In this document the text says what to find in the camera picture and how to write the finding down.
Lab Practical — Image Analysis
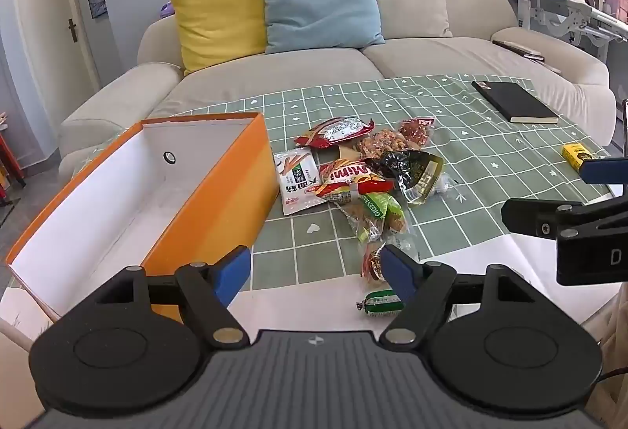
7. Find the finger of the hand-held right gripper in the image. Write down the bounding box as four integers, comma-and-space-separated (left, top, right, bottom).
579, 157, 628, 187
501, 196, 628, 241

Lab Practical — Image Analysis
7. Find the orange cardboard box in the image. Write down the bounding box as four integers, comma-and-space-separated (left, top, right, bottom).
6, 111, 280, 323

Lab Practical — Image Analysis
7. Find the beige pillow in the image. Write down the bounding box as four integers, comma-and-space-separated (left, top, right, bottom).
344, 0, 453, 48

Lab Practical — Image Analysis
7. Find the red and yellow snack packet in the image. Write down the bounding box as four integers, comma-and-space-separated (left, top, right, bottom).
314, 159, 396, 205

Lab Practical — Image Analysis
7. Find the black notebook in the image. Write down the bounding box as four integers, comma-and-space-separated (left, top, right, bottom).
472, 80, 560, 124

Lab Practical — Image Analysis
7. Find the red and silver snack packet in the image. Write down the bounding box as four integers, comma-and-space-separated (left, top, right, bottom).
293, 116, 376, 150

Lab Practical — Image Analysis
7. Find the red stool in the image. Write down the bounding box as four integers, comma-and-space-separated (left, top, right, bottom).
0, 112, 27, 206

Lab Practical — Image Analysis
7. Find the red meat snack packet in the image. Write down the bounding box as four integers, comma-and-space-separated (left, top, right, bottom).
397, 116, 437, 150

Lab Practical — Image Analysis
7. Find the green checked tablecloth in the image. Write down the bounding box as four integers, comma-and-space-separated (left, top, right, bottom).
144, 73, 628, 288

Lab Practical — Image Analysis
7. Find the yellow pillow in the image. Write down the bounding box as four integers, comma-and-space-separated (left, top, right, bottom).
168, 0, 268, 77

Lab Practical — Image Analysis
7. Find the small green sausage packet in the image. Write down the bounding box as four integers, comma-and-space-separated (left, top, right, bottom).
356, 290, 405, 318

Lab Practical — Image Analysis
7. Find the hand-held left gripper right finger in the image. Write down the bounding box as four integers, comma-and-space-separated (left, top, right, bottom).
379, 244, 538, 345

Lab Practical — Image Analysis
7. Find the black cable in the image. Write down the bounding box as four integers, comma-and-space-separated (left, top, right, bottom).
597, 365, 628, 383

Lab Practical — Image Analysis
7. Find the light blue pillow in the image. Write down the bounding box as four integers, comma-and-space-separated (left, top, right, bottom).
258, 0, 386, 54

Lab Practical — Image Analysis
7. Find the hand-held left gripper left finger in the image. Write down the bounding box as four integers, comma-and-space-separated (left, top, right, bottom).
93, 245, 252, 345

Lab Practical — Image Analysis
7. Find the white stick snack packet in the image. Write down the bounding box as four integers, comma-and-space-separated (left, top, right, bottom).
273, 147, 322, 216

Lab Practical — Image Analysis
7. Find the orange nut snack packet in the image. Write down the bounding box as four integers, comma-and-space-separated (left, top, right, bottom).
338, 127, 410, 162

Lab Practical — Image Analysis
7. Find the beige sofa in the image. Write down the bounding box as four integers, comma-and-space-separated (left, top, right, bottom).
58, 0, 616, 177

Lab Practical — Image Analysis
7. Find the clear red gold snack packet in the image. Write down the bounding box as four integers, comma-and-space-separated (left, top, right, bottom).
360, 233, 419, 283

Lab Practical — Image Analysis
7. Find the dark seaweed snack packet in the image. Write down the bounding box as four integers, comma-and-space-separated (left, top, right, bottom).
365, 150, 459, 207

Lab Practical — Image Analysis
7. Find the green bread packet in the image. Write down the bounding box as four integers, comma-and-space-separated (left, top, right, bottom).
343, 194, 410, 244

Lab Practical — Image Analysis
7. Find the small yellow box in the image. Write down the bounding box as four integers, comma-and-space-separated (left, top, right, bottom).
562, 143, 597, 172

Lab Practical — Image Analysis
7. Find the person's beige clothing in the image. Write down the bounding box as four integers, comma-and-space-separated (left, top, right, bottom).
584, 296, 628, 429

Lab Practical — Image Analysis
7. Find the cream door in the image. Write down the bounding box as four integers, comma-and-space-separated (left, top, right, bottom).
12, 0, 99, 92

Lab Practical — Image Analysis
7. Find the dark book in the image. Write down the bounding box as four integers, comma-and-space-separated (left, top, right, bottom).
492, 39, 546, 63

